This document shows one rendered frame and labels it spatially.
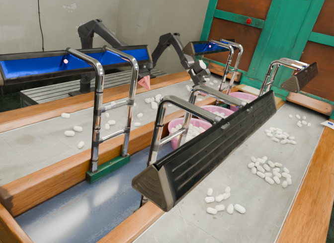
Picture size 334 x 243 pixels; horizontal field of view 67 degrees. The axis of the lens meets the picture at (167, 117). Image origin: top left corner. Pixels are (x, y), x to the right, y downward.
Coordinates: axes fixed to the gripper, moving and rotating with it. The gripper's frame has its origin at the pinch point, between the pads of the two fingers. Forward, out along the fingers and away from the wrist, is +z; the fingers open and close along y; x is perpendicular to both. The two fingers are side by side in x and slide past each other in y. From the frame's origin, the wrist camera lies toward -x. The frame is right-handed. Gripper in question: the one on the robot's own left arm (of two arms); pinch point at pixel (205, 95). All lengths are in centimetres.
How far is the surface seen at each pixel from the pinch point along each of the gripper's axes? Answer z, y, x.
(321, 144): 55, -3, -49
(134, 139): 7, -79, -6
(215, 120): 14, -102, -60
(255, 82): 8, 51, -16
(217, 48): -21.2, 3.3, -22.5
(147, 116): -2, -55, 3
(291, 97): 30, 45, -34
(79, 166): 8, -106, -6
